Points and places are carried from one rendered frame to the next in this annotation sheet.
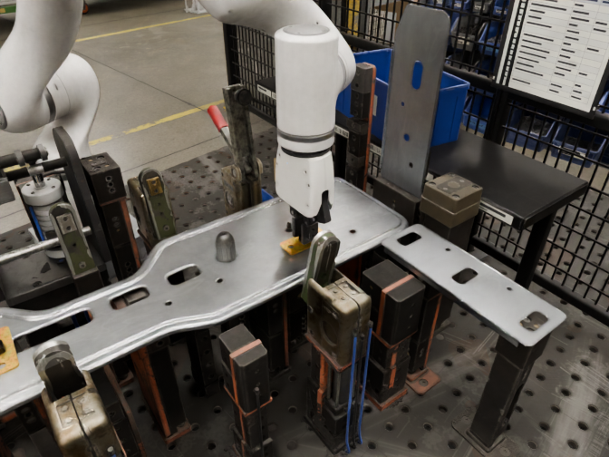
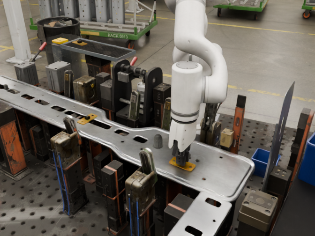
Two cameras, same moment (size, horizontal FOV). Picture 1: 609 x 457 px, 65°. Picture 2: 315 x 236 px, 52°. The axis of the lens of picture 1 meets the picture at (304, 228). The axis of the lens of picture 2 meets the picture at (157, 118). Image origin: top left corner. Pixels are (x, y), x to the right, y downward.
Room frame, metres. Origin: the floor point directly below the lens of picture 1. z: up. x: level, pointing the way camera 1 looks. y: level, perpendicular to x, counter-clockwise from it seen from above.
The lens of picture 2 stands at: (0.28, -0.75, 1.67)
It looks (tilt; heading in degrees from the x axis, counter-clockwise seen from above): 31 degrees down; 69
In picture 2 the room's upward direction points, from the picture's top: straight up
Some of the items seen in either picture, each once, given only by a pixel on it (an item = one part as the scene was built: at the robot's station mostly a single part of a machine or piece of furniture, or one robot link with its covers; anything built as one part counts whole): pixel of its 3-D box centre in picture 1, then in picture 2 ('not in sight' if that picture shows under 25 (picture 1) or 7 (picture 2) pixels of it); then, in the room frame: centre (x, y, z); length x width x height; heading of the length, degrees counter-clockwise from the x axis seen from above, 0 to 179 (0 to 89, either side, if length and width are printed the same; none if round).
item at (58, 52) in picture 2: not in sight; (66, 81); (0.40, 1.00, 0.92); 0.08 x 0.08 x 0.44; 36
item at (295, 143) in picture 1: (304, 133); (185, 111); (0.65, 0.00, 1.20); 0.09 x 0.08 x 0.03; 36
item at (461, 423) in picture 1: (504, 386); not in sight; (0.48, -0.32, 0.84); 0.11 x 0.06 x 0.29; 36
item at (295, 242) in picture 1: (304, 238); (182, 162); (0.65, 0.00, 1.01); 0.08 x 0.04 x 0.01; 126
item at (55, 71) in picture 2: not in sight; (64, 103); (0.36, 0.77, 0.90); 0.13 x 0.10 x 0.41; 36
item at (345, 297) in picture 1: (333, 368); (140, 217); (0.49, -0.05, 0.87); 0.12 x 0.09 x 0.35; 36
